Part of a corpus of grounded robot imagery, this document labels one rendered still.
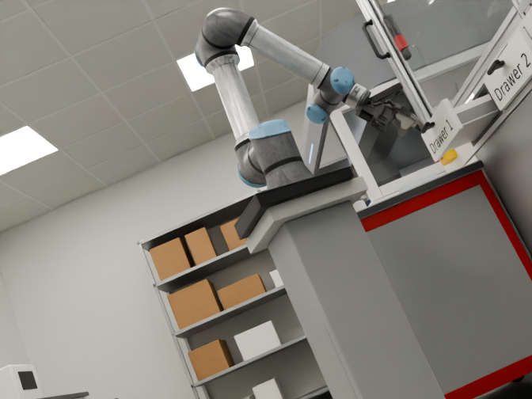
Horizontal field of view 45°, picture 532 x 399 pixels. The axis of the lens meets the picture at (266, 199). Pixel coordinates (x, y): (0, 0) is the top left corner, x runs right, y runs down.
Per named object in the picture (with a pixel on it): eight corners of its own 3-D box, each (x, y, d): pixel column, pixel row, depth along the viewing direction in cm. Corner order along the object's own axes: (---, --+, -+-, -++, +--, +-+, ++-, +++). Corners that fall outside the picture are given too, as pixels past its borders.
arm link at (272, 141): (270, 162, 171) (252, 117, 174) (256, 180, 183) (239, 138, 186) (309, 152, 176) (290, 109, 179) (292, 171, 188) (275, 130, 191)
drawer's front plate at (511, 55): (539, 64, 161) (518, 28, 164) (499, 111, 189) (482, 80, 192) (545, 62, 162) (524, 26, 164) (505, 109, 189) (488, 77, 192)
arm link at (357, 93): (355, 89, 214) (358, 78, 207) (366, 96, 214) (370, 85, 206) (343, 107, 213) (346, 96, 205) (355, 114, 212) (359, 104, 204)
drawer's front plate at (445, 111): (458, 131, 190) (442, 99, 193) (435, 162, 218) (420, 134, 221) (464, 128, 191) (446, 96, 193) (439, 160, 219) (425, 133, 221)
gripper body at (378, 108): (385, 134, 210) (353, 116, 212) (397, 114, 212) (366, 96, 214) (389, 125, 203) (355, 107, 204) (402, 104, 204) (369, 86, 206)
